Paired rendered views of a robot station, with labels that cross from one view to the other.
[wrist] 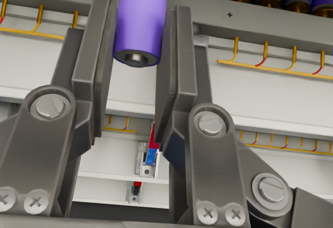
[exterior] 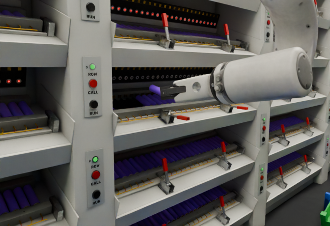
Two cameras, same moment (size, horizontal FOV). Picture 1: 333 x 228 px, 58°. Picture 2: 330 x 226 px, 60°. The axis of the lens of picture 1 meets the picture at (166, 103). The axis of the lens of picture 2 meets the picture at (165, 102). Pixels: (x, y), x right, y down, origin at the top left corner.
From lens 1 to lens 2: 0.65 m
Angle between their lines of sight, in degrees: 58
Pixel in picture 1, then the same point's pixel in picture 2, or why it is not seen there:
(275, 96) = not seen: hidden behind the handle
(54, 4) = (135, 113)
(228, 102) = (177, 121)
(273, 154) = (199, 170)
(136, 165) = (164, 191)
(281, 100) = not seen: hidden behind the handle
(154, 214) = not seen: outside the picture
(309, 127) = (195, 120)
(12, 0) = (127, 116)
